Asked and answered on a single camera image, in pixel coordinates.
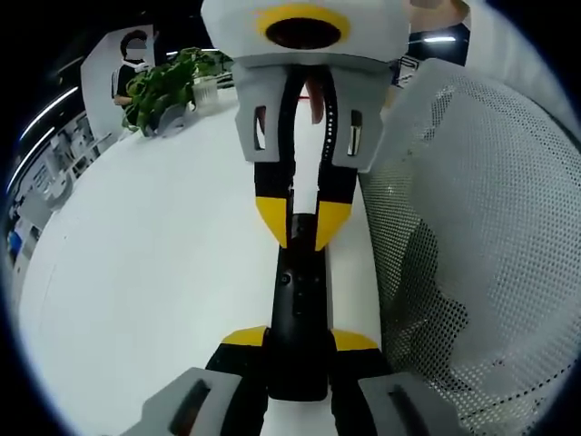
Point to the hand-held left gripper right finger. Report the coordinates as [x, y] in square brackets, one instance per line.
[386, 399]

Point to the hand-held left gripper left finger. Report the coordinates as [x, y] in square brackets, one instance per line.
[213, 390]

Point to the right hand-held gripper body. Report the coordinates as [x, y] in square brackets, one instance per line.
[304, 32]

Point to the black remote control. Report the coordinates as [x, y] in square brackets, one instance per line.
[297, 318]

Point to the person's right hand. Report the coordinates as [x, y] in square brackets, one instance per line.
[315, 102]

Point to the white ribbed plant pot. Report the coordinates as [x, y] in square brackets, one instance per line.
[205, 92]

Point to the grey curved holder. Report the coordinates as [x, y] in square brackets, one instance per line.
[169, 120]

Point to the green potted plant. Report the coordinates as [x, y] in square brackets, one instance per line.
[168, 86]

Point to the white mesh basket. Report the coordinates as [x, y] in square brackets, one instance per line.
[481, 254]

